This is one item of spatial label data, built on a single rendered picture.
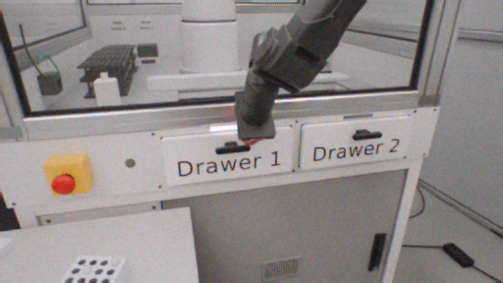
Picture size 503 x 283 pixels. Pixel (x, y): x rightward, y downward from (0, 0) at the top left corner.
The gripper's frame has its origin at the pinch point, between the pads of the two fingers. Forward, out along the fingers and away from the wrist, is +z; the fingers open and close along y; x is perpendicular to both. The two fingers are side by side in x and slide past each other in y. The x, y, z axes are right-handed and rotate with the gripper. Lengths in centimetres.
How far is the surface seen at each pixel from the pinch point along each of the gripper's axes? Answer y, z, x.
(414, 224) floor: -7, 114, -112
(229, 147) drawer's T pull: -2.1, 0.6, 4.3
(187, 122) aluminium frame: 4.3, 0.0, 12.5
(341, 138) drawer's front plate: 0.0, 4.6, -23.1
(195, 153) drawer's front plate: -1.1, 4.3, 11.4
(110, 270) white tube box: -23.5, -1.6, 26.7
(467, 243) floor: -23, 101, -130
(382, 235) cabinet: -20, 33, -43
